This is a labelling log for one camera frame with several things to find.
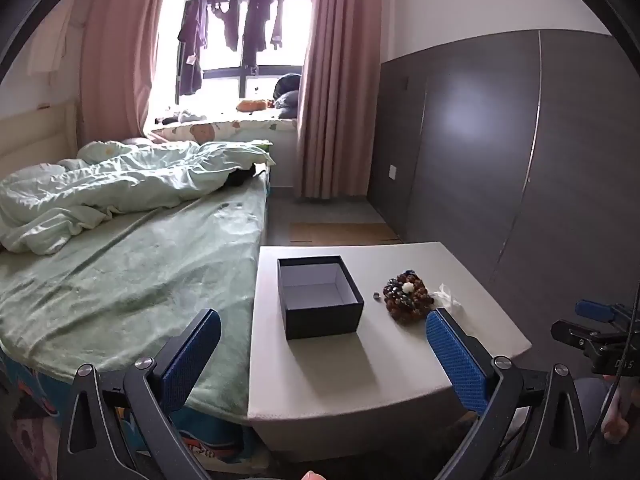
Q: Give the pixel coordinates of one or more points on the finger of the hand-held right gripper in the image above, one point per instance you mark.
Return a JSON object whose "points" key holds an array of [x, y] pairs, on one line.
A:
{"points": [[595, 310], [570, 332]]}

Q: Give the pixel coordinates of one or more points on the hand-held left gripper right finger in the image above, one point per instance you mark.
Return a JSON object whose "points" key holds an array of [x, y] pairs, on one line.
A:
{"points": [[457, 360]]}

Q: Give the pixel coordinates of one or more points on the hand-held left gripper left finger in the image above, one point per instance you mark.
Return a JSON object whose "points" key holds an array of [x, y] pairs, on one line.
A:
{"points": [[192, 355]]}

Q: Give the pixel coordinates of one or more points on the black gift box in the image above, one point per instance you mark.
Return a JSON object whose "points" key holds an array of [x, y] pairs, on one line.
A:
{"points": [[325, 321]]}

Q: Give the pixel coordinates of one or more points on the person's right hand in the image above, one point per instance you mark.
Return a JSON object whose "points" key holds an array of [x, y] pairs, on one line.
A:
{"points": [[615, 422]]}

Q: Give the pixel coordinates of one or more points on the person's left hand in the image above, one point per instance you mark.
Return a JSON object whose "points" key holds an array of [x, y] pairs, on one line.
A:
{"points": [[313, 475]]}

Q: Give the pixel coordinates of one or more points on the white low table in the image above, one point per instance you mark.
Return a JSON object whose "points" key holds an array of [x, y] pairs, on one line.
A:
{"points": [[390, 365]]}

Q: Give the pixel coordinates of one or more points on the green bed sheet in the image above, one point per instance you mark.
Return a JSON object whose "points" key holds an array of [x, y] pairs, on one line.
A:
{"points": [[140, 280]]}

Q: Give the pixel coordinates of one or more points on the colourful printed bed cover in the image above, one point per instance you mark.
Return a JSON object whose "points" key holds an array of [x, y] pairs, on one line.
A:
{"points": [[30, 400]]}

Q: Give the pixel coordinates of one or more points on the flat cardboard sheet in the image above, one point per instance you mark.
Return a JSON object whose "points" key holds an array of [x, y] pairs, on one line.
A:
{"points": [[345, 233]]}

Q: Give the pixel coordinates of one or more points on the grey wardrobe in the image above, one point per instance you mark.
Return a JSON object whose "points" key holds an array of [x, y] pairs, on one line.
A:
{"points": [[500, 150]]}

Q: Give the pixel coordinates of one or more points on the light green duvet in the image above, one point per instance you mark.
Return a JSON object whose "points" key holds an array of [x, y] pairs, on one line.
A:
{"points": [[115, 185]]}

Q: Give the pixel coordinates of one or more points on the green packet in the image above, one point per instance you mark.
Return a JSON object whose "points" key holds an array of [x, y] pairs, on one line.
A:
{"points": [[263, 146]]}

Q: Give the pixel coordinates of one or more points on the printed pillow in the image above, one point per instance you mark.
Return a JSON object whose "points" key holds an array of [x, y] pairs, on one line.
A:
{"points": [[102, 150]]}

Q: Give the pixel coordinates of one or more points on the printed window seat cushion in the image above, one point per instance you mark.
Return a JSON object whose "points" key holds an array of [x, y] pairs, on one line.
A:
{"points": [[225, 130]]}

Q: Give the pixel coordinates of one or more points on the orange plush toy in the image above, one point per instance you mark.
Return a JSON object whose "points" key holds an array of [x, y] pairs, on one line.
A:
{"points": [[251, 105]]}

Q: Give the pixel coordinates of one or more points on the beige padded headboard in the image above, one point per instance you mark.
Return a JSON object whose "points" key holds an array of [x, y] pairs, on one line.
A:
{"points": [[35, 135]]}

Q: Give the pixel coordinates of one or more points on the dark blue pillow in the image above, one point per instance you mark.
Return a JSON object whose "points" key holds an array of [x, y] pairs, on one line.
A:
{"points": [[289, 92]]}

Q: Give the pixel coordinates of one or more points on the pink curtain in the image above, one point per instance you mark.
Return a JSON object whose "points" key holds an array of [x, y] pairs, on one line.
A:
{"points": [[120, 50], [335, 85]]}

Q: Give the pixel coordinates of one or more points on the purple hanging shirt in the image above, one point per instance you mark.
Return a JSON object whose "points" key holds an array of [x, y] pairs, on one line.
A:
{"points": [[192, 45]]}

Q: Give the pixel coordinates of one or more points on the dark hanging garment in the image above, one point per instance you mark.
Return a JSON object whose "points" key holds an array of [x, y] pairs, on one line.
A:
{"points": [[279, 20], [231, 22], [256, 25]]}

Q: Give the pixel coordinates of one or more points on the white wall socket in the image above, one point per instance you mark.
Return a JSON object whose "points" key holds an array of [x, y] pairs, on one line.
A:
{"points": [[392, 171]]}

